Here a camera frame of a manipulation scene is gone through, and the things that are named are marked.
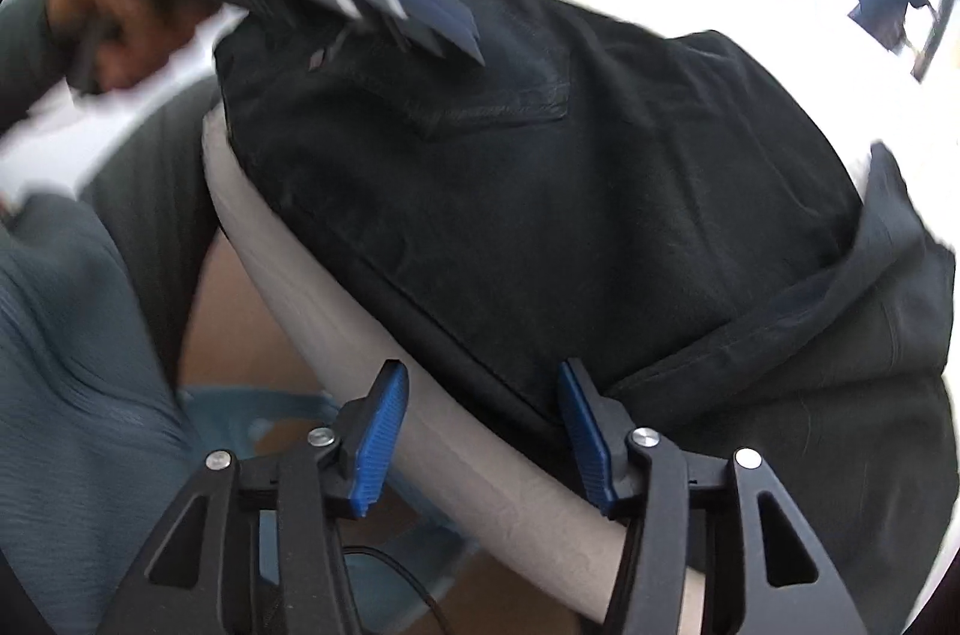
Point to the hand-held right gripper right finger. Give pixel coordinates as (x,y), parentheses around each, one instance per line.
(589,447)

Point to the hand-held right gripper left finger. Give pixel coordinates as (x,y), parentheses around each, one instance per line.
(379,444)

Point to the black pants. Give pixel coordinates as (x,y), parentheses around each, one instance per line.
(525,215)

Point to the person's left forearm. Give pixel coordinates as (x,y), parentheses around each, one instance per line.
(30,58)

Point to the white bed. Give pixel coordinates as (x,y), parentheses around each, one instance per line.
(315,305)

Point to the person's grey-green clothing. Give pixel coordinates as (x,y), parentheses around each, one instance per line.
(67,343)

